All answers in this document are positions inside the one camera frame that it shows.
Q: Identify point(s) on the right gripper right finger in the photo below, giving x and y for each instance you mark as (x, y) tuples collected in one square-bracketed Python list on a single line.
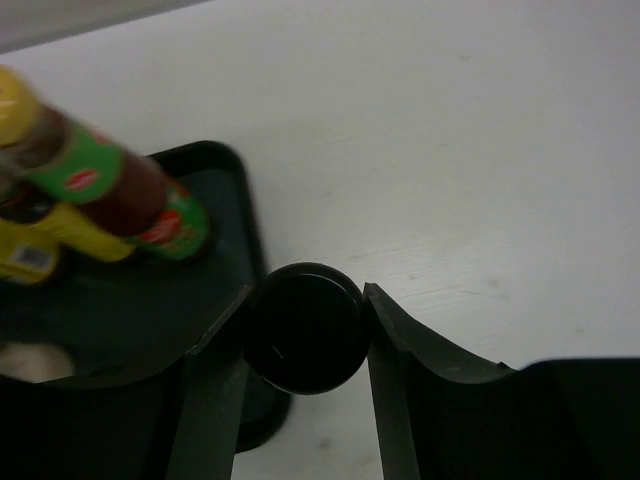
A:
[(443, 412)]

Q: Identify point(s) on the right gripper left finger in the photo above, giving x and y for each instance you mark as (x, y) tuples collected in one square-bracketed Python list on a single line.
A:
[(181, 423)]

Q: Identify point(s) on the white powder shaker bottle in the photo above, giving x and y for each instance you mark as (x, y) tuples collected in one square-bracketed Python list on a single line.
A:
[(35, 362)]

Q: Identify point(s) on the small black cap spice jar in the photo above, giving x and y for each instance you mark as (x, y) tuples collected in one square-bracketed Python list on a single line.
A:
[(303, 333)]

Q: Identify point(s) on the yellow label oil bottle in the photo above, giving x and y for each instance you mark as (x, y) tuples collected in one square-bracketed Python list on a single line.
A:
[(29, 257), (65, 223)]

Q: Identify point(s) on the red sauce bottle green label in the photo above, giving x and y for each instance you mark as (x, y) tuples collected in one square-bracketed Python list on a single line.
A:
[(126, 194)]

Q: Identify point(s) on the black plastic tray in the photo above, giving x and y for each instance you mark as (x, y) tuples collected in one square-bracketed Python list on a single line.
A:
[(122, 322)]

